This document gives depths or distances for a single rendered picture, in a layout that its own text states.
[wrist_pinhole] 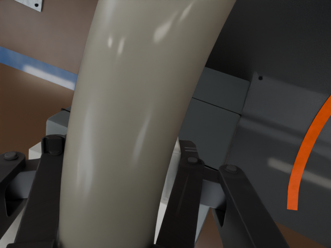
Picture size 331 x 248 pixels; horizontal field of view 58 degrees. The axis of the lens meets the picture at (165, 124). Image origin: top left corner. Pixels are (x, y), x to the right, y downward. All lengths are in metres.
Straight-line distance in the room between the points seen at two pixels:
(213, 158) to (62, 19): 1.15
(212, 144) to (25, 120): 1.44
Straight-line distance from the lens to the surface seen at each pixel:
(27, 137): 2.04
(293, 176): 1.49
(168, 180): 0.16
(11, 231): 0.56
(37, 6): 1.69
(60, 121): 0.69
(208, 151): 0.70
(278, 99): 1.33
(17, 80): 1.91
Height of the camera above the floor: 1.28
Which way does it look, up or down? 60 degrees down
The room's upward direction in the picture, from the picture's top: 139 degrees counter-clockwise
